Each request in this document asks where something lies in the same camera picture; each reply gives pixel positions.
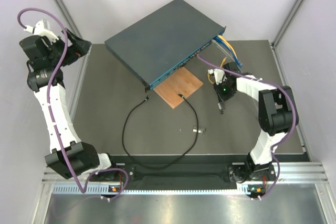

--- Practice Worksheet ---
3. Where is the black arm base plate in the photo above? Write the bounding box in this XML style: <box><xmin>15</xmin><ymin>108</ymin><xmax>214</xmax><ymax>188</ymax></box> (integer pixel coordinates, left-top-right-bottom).
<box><xmin>89</xmin><ymin>154</ymin><xmax>279</xmax><ymax>184</ymax></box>

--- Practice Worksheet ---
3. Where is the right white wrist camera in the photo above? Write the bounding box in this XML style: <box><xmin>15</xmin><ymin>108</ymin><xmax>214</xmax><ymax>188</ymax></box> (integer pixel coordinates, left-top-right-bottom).
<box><xmin>207</xmin><ymin>69</ymin><xmax>227</xmax><ymax>85</ymax></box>

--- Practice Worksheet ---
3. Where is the wooden board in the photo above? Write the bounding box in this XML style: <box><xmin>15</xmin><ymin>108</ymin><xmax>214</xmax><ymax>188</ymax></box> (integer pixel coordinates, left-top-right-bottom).
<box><xmin>154</xmin><ymin>67</ymin><xmax>203</xmax><ymax>109</ymax></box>

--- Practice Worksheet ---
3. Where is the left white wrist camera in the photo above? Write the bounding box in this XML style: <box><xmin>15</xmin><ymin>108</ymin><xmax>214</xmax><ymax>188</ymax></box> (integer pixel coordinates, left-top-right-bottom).
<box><xmin>24</xmin><ymin>19</ymin><xmax>59</xmax><ymax>43</ymax></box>

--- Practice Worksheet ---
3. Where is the grey ethernet cable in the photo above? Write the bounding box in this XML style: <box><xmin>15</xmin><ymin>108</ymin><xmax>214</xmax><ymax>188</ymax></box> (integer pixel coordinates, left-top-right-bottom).
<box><xmin>214</xmin><ymin>42</ymin><xmax>237</xmax><ymax>63</ymax></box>

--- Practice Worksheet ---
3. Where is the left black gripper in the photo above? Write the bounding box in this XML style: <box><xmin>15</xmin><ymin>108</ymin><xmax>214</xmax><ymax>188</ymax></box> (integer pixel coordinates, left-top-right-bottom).
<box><xmin>44</xmin><ymin>28</ymin><xmax>91</xmax><ymax>67</ymax></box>

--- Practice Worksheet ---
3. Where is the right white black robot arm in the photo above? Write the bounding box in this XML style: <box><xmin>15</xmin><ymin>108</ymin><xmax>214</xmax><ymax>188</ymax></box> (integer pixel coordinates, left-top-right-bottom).
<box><xmin>207</xmin><ymin>62</ymin><xmax>298</xmax><ymax>183</ymax></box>

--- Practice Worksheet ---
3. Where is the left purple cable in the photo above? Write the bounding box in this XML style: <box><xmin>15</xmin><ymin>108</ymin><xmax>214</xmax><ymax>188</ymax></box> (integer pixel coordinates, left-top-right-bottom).
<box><xmin>17</xmin><ymin>7</ymin><xmax>129</xmax><ymax>201</ymax></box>

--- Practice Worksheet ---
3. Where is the yellow ethernet cable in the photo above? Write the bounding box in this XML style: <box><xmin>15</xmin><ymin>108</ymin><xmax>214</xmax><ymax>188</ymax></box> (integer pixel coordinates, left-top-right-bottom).
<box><xmin>207</xmin><ymin>34</ymin><xmax>238</xmax><ymax>85</ymax></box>

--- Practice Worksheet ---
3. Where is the white slotted cable duct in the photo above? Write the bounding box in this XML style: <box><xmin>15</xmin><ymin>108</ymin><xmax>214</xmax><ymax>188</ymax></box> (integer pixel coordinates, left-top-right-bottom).
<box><xmin>52</xmin><ymin>183</ymin><xmax>264</xmax><ymax>196</ymax></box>

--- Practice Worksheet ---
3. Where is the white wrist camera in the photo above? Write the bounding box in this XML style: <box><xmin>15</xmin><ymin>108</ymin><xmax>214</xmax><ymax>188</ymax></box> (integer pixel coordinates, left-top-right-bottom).
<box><xmin>24</xmin><ymin>19</ymin><xmax>59</xmax><ymax>43</ymax></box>
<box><xmin>207</xmin><ymin>69</ymin><xmax>227</xmax><ymax>85</ymax></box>

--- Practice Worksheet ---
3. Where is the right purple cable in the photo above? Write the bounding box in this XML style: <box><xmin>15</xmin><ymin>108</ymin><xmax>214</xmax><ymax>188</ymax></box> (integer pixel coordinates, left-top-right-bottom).
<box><xmin>196</xmin><ymin>54</ymin><xmax>299</xmax><ymax>200</ymax></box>

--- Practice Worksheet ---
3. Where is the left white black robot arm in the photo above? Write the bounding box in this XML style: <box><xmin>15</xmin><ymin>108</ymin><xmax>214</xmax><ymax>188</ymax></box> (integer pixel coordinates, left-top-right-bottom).
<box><xmin>19</xmin><ymin>23</ymin><xmax>119</xmax><ymax>180</ymax></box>

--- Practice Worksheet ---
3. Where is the silver SFP module on table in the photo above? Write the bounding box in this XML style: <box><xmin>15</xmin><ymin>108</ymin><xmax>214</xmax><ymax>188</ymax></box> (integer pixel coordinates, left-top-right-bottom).
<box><xmin>193</xmin><ymin>127</ymin><xmax>206</xmax><ymax>134</ymax></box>

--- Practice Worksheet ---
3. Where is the blue ethernet cable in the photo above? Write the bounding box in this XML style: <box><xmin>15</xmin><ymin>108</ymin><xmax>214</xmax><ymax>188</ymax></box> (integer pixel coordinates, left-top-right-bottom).
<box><xmin>213</xmin><ymin>36</ymin><xmax>243</xmax><ymax>69</ymax></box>

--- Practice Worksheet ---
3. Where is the black patch cable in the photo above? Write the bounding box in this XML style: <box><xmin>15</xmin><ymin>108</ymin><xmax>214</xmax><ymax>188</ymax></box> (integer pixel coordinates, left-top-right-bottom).
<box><xmin>122</xmin><ymin>93</ymin><xmax>200</xmax><ymax>169</ymax></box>

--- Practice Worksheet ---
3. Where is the purple cable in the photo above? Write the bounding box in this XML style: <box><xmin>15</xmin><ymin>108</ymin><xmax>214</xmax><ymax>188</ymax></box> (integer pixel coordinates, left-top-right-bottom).
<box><xmin>196</xmin><ymin>54</ymin><xmax>299</xmax><ymax>200</ymax></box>
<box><xmin>17</xmin><ymin>7</ymin><xmax>129</xmax><ymax>201</ymax></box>

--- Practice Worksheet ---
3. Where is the dark blue network switch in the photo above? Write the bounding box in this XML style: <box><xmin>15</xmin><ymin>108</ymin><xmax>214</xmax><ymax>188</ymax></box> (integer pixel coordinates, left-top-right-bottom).
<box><xmin>104</xmin><ymin>0</ymin><xmax>225</xmax><ymax>91</ymax></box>

